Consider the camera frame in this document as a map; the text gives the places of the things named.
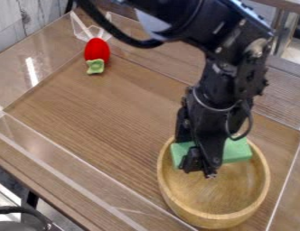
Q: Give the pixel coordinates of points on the brown wooden bowl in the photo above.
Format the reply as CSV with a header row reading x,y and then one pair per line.
x,y
214,203

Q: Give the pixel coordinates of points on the green rectangular block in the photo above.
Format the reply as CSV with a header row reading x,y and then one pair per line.
x,y
235,151

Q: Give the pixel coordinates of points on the clear acrylic corner bracket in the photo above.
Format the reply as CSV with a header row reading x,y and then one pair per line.
x,y
84,33

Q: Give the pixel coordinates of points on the red strawberry toy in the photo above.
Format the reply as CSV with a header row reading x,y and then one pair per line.
x,y
96,55

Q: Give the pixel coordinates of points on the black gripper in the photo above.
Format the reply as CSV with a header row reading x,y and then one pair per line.
x,y
207,124

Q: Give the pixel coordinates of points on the clear acrylic tray wall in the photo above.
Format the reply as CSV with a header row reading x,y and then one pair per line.
x,y
92,199

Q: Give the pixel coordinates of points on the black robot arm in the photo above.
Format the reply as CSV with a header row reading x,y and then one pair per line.
x,y
234,37

